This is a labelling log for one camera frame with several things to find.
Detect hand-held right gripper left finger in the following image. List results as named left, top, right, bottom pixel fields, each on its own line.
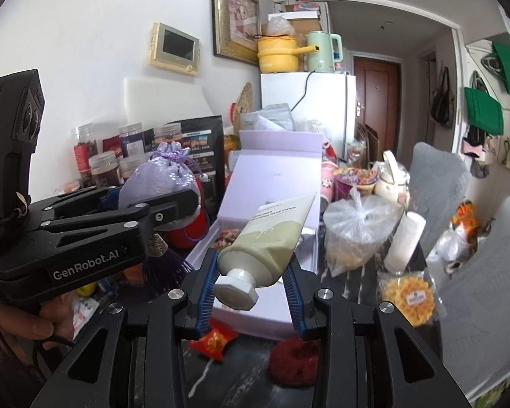
left=30, top=249, right=222, bottom=408

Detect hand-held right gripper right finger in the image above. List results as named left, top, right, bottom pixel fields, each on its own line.
left=282, top=256, right=472, bottom=408

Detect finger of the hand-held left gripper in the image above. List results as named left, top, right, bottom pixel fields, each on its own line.
left=39, top=188, right=202, bottom=246
left=30, top=185, right=126, bottom=227

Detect lavender sachet pouch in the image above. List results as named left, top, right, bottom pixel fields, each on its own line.
left=118, top=141, right=205, bottom=299

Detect green hand cream tube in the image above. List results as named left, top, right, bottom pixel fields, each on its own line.
left=212, top=191, right=318, bottom=312

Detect lavender gift box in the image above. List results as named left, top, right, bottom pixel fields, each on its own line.
left=185, top=131, right=324, bottom=341

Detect person's left hand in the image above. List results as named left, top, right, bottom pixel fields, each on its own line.
left=0, top=292, right=76, bottom=352

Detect red plastic container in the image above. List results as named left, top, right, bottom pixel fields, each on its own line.
left=166, top=208, right=211, bottom=251

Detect clear jar red label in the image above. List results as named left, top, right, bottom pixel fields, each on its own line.
left=72, top=122, right=99, bottom=188

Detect red foil packet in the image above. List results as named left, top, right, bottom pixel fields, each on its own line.
left=190, top=321, right=239, bottom=363

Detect clear jar purple label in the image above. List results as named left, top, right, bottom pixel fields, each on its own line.
left=119, top=122, right=144, bottom=161

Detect dark red scrunchie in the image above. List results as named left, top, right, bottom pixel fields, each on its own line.
left=269, top=339, right=321, bottom=387

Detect black foil pouch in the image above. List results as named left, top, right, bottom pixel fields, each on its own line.
left=153, top=116, right=226, bottom=222

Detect tied clear plastic bag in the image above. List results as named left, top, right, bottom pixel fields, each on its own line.
left=323, top=187, right=404, bottom=270

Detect waffle snack packet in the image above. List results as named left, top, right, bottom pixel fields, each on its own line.
left=376, top=270, right=445, bottom=328

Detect pink panda cup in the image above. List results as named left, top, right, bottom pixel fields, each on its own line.
left=320, top=162, right=338, bottom=200

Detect white paper roll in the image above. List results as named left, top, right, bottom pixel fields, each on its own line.
left=385, top=211, right=427, bottom=272

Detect woven straw fan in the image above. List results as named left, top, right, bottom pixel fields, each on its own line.
left=234, top=82, right=254, bottom=126

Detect silver zip bag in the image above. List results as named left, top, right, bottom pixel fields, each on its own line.
left=240, top=103, right=296, bottom=132

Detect purple instant noodle cup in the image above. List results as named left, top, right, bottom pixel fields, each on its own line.
left=332, top=167, right=379, bottom=200

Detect cream water bottle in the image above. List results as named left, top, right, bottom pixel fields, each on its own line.
left=373, top=150, right=410, bottom=205

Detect flat cardboard pieces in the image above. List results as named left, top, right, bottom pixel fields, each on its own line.
left=357, top=123, right=385, bottom=164

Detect grey padded chair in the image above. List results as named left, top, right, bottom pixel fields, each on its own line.
left=408, top=142, right=472, bottom=256
left=440, top=198, right=510, bottom=400

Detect yellow cooking pot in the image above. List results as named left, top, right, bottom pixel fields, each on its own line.
left=257, top=35, right=317, bottom=74

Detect orange tiger plush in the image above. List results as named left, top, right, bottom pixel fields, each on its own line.
left=450, top=202, right=481, bottom=239

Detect white fridge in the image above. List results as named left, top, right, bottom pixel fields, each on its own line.
left=260, top=71, right=358, bottom=162

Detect gold framed picture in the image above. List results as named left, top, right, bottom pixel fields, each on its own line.
left=211, top=0, right=262, bottom=66

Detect green electric kettle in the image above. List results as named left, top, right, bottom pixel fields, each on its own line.
left=305, top=31, right=344, bottom=73

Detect brown door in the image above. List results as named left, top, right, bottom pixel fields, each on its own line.
left=353, top=55, right=401, bottom=154

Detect cardboard box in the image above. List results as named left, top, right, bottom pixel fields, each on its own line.
left=274, top=2, right=324, bottom=37

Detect dark hanging bag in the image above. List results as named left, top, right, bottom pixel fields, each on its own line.
left=429, top=67, right=455, bottom=128

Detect wall intercom panel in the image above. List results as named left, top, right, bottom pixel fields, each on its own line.
left=148, top=22, right=200, bottom=76

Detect black power cable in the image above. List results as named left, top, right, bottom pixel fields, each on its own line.
left=291, top=71, right=319, bottom=112

